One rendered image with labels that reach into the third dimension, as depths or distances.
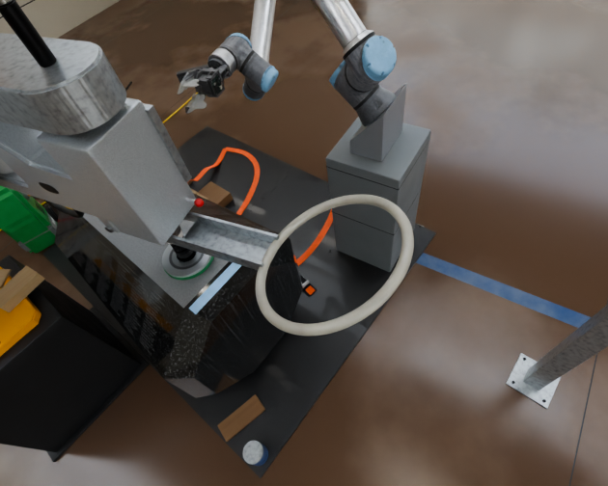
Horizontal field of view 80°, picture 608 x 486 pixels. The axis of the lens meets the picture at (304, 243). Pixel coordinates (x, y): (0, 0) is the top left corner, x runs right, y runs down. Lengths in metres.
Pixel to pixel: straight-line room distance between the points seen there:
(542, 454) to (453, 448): 0.40
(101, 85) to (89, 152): 0.16
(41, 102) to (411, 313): 1.99
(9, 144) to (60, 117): 0.47
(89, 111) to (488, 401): 2.09
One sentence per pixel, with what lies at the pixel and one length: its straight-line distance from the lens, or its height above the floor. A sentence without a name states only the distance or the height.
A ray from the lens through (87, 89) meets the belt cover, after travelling 1.02.
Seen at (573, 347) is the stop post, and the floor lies 0.55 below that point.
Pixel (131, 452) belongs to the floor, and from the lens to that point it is 2.45.
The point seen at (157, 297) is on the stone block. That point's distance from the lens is 1.65.
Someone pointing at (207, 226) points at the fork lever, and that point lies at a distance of 1.37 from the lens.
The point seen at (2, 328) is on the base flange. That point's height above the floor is 0.78.
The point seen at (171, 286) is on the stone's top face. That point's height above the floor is 0.87.
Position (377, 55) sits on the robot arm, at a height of 1.35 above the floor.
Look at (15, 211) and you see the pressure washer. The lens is 3.39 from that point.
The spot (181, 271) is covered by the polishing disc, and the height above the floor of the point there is 0.93.
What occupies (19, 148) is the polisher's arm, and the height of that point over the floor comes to 1.47.
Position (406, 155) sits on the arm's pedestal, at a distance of 1.89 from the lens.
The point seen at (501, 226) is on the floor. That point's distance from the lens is 2.80.
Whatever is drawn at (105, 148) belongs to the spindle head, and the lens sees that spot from 1.09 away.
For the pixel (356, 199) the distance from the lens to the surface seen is 1.16.
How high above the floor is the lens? 2.11
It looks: 54 degrees down
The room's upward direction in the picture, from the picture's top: 14 degrees counter-clockwise
